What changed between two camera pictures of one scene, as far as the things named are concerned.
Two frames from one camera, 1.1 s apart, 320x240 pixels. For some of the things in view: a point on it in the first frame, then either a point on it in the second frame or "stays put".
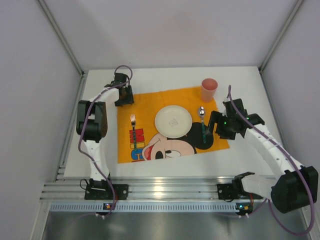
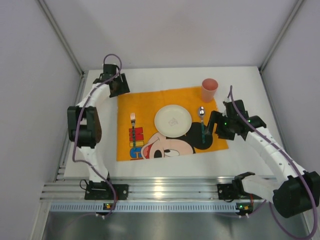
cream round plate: (173, 121) stays put
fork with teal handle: (133, 119) stays put
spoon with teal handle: (202, 111) stays put
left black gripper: (125, 99) to (119, 85)
